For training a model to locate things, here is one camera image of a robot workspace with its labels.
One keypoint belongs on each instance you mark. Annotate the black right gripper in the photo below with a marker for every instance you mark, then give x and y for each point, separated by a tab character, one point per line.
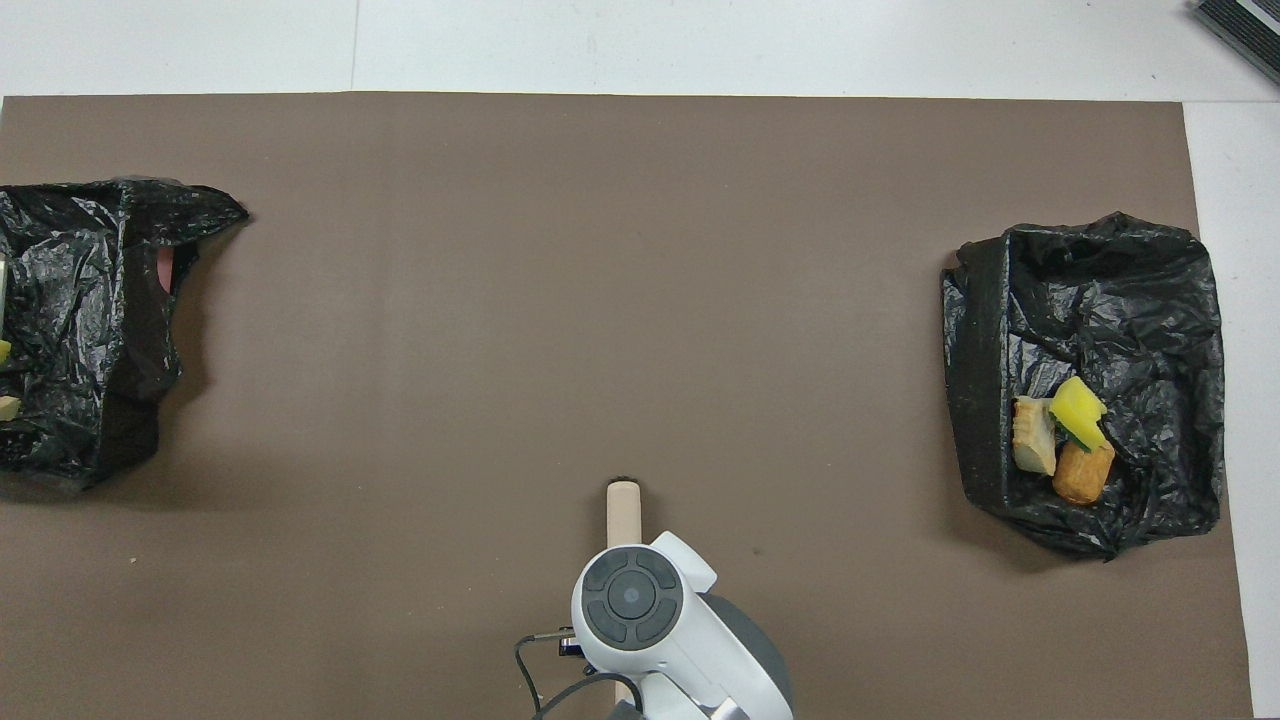
572	643

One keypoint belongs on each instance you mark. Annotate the beige hand brush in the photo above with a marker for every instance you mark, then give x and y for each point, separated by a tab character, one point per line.
623	515

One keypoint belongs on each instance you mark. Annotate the striped toy croissant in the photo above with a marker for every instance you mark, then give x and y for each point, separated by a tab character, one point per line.
1032	440

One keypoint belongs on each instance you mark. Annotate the brown toy bread roll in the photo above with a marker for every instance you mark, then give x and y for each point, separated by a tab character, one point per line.
1082	478

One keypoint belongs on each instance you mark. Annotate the yellow and green sponge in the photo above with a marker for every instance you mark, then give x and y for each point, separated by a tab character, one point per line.
1078	408

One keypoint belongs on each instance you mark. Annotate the pale bread chunk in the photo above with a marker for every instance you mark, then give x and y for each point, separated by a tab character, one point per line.
8	408

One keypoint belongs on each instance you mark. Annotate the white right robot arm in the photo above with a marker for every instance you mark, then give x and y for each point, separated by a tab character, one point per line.
640	610

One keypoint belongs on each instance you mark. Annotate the black trash bag bin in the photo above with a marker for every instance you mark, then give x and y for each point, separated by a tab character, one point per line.
1000	330

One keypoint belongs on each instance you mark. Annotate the black bag over pink bin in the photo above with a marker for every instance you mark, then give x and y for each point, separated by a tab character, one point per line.
80	300

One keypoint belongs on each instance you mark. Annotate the brown table mat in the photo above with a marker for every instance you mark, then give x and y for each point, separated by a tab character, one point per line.
600	300

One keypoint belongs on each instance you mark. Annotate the dark grey ribbed device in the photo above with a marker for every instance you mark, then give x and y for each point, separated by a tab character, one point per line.
1250	30

